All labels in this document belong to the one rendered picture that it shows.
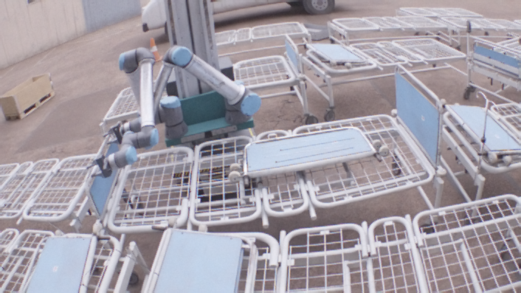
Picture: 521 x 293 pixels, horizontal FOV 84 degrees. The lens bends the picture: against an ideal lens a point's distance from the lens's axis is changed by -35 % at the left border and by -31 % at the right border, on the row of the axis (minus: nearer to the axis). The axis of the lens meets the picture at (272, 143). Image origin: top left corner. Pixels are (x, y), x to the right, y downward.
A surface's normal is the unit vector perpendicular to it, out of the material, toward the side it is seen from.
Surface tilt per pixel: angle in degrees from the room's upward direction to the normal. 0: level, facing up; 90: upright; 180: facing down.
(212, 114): 90
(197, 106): 90
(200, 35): 90
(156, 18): 90
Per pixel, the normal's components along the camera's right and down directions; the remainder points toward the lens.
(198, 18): 0.21, 0.44
